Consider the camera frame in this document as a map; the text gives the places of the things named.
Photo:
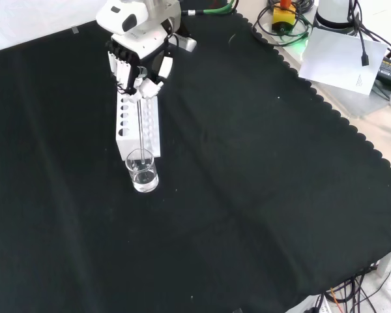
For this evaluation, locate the white test tube rack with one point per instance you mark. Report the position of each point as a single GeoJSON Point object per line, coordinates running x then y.
{"type": "Point", "coordinates": [152, 137]}

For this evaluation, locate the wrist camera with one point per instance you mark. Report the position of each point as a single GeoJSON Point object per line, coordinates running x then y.
{"type": "Point", "coordinates": [187, 42]}

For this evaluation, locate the clear glass beaker with water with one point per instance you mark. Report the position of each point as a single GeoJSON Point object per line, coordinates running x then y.
{"type": "Point", "coordinates": [145, 182]}

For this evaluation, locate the grey clear plate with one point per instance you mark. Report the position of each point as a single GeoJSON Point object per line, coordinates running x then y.
{"type": "Point", "coordinates": [361, 104]}

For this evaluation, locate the pale white board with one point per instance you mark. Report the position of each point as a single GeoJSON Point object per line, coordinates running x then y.
{"type": "Point", "coordinates": [332, 58]}

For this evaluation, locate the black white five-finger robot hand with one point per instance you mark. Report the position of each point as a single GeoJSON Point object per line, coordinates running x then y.
{"type": "Point", "coordinates": [140, 42]}

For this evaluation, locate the clear tape piece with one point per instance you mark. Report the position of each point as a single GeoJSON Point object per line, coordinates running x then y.
{"type": "Point", "coordinates": [74, 30]}

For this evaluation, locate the white power strip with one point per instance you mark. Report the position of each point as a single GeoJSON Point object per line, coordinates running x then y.
{"type": "Point", "coordinates": [321, 304]}

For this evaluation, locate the black bench cloth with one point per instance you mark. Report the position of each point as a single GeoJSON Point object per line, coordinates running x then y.
{"type": "Point", "coordinates": [247, 163]}

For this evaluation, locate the yellow stop button box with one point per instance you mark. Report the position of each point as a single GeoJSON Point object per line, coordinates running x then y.
{"type": "Point", "coordinates": [283, 18]}

